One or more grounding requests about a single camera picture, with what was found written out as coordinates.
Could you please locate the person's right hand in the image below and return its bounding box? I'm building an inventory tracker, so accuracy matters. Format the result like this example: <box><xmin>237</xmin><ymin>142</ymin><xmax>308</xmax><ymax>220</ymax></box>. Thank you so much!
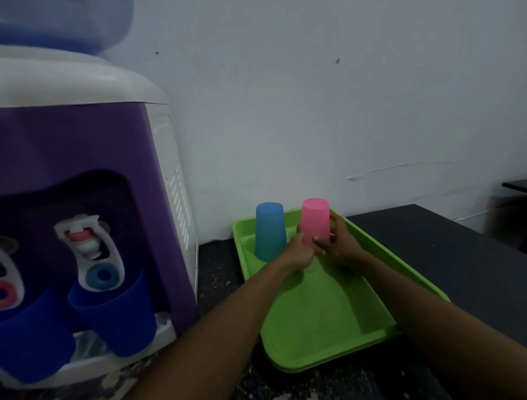
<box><xmin>312</xmin><ymin>212</ymin><xmax>364</xmax><ymax>271</ymax></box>

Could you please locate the person's left hand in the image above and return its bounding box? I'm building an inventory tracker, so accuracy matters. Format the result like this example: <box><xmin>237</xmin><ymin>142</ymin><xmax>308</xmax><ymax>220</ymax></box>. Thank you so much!
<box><xmin>284</xmin><ymin>232</ymin><xmax>316</xmax><ymax>273</ymax></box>

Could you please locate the light blue plastic cup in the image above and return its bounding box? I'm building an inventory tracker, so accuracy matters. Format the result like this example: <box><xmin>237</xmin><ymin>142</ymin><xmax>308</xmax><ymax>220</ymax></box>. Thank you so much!
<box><xmin>254</xmin><ymin>202</ymin><xmax>288</xmax><ymax>263</ymax></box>

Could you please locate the pink plastic cup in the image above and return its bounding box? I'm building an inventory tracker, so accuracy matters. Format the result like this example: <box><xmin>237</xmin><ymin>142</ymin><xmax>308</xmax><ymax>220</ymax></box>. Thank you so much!
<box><xmin>300</xmin><ymin>198</ymin><xmax>332</xmax><ymax>248</ymax></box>

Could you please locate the green plastic tray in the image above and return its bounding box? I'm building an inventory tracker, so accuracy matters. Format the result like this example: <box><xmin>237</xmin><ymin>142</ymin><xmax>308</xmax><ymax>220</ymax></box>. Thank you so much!
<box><xmin>232</xmin><ymin>208</ymin><xmax>452</xmax><ymax>374</ymax></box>

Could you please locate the dark blue plastic cup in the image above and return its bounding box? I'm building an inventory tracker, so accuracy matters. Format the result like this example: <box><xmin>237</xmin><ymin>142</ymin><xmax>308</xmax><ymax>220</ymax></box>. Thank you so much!
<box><xmin>0</xmin><ymin>286</ymin><xmax>77</xmax><ymax>385</ymax></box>
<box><xmin>68</xmin><ymin>270</ymin><xmax>158</xmax><ymax>358</ymax></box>

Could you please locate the purple white water dispenser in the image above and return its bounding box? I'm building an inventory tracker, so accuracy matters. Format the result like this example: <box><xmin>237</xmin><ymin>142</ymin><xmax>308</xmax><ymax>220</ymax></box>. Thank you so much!
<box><xmin>0</xmin><ymin>44</ymin><xmax>200</xmax><ymax>390</ymax></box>

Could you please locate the person's left forearm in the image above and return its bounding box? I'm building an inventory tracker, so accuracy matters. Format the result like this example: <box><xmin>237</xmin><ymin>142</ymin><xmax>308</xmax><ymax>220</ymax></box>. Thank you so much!
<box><xmin>123</xmin><ymin>259</ymin><xmax>304</xmax><ymax>400</ymax></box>

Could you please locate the person's right forearm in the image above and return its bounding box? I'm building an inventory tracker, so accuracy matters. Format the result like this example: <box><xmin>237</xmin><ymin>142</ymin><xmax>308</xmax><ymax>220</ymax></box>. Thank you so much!
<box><xmin>354</xmin><ymin>251</ymin><xmax>527</xmax><ymax>400</ymax></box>

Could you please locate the clear blue water bottle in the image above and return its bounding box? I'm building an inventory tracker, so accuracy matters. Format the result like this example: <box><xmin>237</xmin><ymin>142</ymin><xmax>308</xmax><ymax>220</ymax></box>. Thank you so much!
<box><xmin>0</xmin><ymin>0</ymin><xmax>134</xmax><ymax>57</ymax></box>

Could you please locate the black side table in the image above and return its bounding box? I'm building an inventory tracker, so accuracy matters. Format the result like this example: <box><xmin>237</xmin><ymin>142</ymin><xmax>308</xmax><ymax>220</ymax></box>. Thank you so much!
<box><xmin>484</xmin><ymin>179</ymin><xmax>527</xmax><ymax>252</ymax></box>

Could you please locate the white tap with blue ring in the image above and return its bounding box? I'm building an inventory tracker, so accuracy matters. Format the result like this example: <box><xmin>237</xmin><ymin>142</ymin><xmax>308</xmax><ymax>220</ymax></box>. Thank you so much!
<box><xmin>54</xmin><ymin>214</ymin><xmax>126</xmax><ymax>292</ymax></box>

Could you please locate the white tap with red ring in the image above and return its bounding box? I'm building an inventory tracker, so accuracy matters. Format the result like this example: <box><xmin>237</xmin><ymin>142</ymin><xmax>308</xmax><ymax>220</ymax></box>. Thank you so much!
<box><xmin>0</xmin><ymin>235</ymin><xmax>25</xmax><ymax>310</ymax></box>

